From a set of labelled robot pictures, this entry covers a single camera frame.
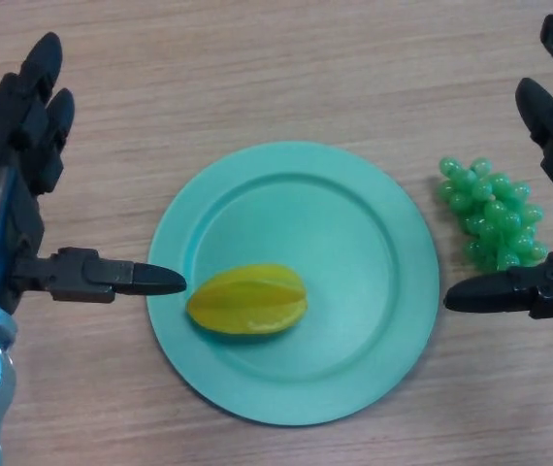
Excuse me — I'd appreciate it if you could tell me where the green grape bunch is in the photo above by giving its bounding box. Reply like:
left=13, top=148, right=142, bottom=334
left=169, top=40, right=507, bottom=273
left=437, top=155, right=549, bottom=273

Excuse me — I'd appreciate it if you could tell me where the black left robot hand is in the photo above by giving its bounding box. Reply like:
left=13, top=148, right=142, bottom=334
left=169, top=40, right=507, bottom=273
left=0, top=31, right=187, bottom=317

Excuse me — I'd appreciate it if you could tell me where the green round plate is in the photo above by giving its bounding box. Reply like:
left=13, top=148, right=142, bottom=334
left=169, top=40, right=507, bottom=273
left=146, top=141, right=440, bottom=428

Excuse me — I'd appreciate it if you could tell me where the yellow starfruit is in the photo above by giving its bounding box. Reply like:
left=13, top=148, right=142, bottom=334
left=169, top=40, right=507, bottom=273
left=186, top=263, right=309, bottom=336

